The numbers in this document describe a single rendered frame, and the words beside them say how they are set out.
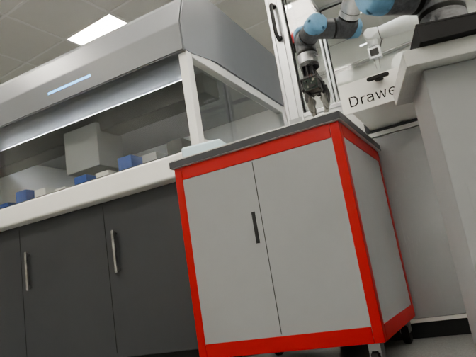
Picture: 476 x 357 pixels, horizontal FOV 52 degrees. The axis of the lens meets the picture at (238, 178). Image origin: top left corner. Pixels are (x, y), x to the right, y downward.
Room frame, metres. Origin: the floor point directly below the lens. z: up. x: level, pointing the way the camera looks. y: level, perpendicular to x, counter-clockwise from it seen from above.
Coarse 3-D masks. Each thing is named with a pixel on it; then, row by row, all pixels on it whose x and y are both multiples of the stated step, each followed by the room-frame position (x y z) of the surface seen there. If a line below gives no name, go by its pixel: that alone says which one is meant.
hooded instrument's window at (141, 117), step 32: (160, 64) 2.07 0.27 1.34; (96, 96) 2.25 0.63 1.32; (128, 96) 2.16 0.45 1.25; (160, 96) 2.08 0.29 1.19; (224, 96) 2.34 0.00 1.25; (32, 128) 2.45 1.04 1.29; (64, 128) 2.35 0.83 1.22; (96, 128) 2.26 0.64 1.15; (128, 128) 2.17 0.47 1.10; (160, 128) 2.09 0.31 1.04; (224, 128) 2.29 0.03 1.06; (256, 128) 2.66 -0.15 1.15; (0, 160) 2.57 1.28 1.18; (32, 160) 2.46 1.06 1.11; (64, 160) 2.36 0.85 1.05; (96, 160) 2.27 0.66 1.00; (128, 160) 2.18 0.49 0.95; (0, 192) 2.58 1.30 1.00; (32, 192) 2.47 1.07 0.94
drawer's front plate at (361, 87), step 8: (392, 72) 1.55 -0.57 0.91; (360, 80) 1.60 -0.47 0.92; (384, 80) 1.56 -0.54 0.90; (392, 80) 1.55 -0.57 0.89; (344, 88) 1.62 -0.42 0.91; (352, 88) 1.61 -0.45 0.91; (360, 88) 1.60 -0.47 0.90; (368, 88) 1.59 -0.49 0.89; (376, 88) 1.58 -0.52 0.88; (384, 88) 1.57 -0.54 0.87; (392, 88) 1.56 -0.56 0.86; (344, 96) 1.63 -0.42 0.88; (352, 96) 1.62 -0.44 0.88; (360, 96) 1.60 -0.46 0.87; (368, 96) 1.59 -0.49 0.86; (376, 96) 1.58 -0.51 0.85; (392, 96) 1.56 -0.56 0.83; (344, 104) 1.63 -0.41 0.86; (352, 104) 1.62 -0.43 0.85; (360, 104) 1.61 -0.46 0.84; (368, 104) 1.59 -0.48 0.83; (376, 104) 1.58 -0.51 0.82; (384, 104) 1.58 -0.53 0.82; (344, 112) 1.63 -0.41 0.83; (352, 112) 1.62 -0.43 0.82
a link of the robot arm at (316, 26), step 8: (312, 16) 1.59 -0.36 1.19; (320, 16) 1.59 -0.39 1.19; (304, 24) 1.63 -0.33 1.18; (312, 24) 1.59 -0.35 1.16; (320, 24) 1.59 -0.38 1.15; (328, 24) 1.62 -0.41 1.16; (304, 32) 1.64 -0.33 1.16; (312, 32) 1.61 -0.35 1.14; (320, 32) 1.61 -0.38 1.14; (328, 32) 1.63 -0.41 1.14; (304, 40) 1.68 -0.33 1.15; (312, 40) 1.66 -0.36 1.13
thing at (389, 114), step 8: (392, 104) 1.64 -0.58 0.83; (408, 104) 1.67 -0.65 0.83; (360, 112) 1.67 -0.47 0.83; (368, 112) 1.69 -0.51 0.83; (376, 112) 1.70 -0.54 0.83; (384, 112) 1.72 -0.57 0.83; (392, 112) 1.74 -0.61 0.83; (400, 112) 1.75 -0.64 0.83; (408, 112) 1.77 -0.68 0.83; (368, 120) 1.80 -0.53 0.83; (376, 120) 1.81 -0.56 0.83; (384, 120) 1.83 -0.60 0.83; (392, 120) 1.85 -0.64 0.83; (400, 120) 1.87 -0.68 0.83; (376, 128) 1.92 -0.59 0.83
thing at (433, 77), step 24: (432, 48) 1.03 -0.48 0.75; (456, 48) 1.02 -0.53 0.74; (408, 72) 1.08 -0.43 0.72; (432, 72) 1.07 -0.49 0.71; (456, 72) 1.06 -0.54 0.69; (408, 96) 1.25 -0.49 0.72; (432, 96) 1.07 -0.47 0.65; (456, 96) 1.06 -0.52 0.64; (432, 120) 1.10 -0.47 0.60; (456, 120) 1.07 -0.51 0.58; (432, 144) 1.17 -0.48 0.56; (456, 144) 1.07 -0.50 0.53; (432, 168) 1.23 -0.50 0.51; (456, 168) 1.07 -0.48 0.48; (456, 192) 1.07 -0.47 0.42; (456, 216) 1.11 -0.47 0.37; (456, 240) 1.17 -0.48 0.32; (456, 264) 1.24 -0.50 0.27
